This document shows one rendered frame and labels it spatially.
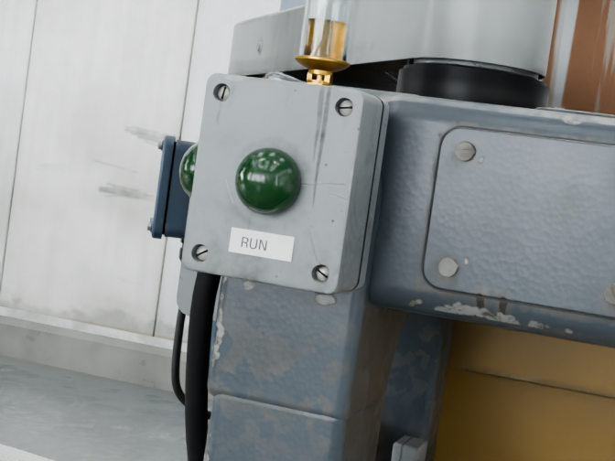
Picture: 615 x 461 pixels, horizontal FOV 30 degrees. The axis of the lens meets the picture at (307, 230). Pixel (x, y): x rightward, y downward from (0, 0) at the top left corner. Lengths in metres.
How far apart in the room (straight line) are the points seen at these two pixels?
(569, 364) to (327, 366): 0.26
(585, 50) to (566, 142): 0.51
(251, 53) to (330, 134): 0.50
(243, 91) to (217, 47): 5.75
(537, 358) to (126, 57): 5.79
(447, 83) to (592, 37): 0.39
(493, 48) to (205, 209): 0.22
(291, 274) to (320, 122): 0.07
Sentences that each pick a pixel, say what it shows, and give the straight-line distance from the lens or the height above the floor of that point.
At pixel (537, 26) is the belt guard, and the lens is 0.67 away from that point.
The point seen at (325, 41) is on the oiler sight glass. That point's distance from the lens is 0.58.
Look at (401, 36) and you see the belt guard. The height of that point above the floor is 1.38.
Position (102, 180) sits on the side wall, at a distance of 6.50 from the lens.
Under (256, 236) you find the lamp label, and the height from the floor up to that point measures 1.26.
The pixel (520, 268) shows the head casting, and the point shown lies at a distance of 0.53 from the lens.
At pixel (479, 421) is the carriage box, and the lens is 0.84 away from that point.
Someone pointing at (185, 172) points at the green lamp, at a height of 1.28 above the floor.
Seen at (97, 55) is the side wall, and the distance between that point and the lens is 6.58.
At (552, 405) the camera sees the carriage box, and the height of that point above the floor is 1.15.
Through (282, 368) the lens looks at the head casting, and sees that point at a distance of 0.56.
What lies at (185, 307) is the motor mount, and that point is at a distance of 1.01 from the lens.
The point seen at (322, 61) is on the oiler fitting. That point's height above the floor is 1.35.
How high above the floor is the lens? 1.29
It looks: 3 degrees down
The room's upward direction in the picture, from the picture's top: 8 degrees clockwise
